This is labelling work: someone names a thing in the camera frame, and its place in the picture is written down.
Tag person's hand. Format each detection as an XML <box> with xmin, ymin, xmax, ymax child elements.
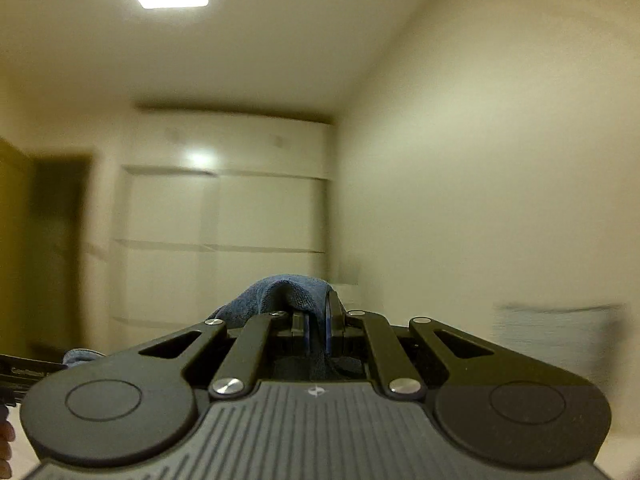
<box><xmin>0</xmin><ymin>404</ymin><xmax>15</xmax><ymax>479</ymax></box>

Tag white wardrobe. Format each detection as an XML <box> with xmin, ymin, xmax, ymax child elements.
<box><xmin>111</xmin><ymin>112</ymin><xmax>330</xmax><ymax>330</ymax></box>

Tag blue denim jeans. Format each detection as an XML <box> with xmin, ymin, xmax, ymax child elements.
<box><xmin>62</xmin><ymin>274</ymin><xmax>335</xmax><ymax>380</ymax></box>

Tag grey woven cushion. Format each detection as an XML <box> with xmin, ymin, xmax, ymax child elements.
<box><xmin>494</xmin><ymin>304</ymin><xmax>626</xmax><ymax>390</ymax></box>

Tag wooden door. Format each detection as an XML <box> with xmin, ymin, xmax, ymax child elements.
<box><xmin>1</xmin><ymin>141</ymin><xmax>92</xmax><ymax>361</ymax></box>

